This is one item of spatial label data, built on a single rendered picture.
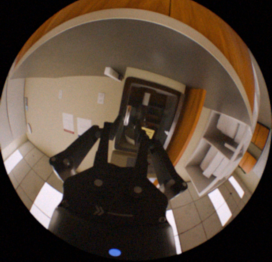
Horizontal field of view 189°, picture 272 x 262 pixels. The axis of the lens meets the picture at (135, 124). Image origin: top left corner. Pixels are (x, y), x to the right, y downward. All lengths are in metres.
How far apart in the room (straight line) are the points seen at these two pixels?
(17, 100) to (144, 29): 2.90
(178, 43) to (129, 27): 0.10
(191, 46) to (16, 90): 2.96
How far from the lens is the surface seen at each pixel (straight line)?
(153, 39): 0.20
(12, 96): 2.88
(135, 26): 0.18
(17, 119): 2.97
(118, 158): 0.50
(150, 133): 0.44
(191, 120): 0.46
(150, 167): 0.54
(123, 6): 0.28
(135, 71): 0.42
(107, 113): 0.89
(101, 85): 0.90
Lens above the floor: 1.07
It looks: 19 degrees up
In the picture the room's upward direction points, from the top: 167 degrees counter-clockwise
